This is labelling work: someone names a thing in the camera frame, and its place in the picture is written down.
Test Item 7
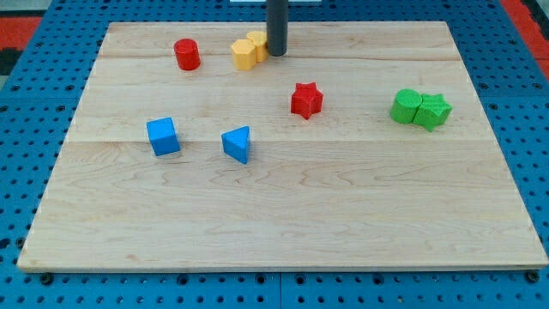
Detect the green cylinder block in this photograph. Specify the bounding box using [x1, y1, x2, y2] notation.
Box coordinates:
[389, 88, 422, 124]

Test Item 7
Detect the green star block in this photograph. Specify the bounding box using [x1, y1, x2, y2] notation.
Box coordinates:
[413, 94, 453, 131]

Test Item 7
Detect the yellow hexagon block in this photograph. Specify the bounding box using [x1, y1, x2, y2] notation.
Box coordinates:
[231, 39, 256, 70]
[246, 31, 269, 63]

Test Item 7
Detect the blue cube block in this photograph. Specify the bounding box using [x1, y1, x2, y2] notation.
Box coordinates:
[146, 118, 180, 156]

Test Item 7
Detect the blue triangular prism block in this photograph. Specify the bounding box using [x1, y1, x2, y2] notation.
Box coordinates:
[221, 126, 250, 164]

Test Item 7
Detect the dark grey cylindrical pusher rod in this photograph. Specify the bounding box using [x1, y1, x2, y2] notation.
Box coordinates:
[266, 0, 288, 57]

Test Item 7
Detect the rear yellow hexagon block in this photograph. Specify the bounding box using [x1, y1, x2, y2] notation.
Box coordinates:
[246, 31, 269, 63]

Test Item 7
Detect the red star block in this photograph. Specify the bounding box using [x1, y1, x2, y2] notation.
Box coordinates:
[290, 82, 323, 120]

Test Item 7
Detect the front yellow hexagon block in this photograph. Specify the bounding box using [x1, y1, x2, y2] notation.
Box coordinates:
[231, 39, 256, 70]

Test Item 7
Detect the light wooden board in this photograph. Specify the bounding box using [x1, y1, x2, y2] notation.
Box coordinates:
[18, 21, 548, 273]

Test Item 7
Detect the red cylinder block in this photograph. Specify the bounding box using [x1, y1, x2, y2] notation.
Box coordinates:
[173, 38, 201, 71]

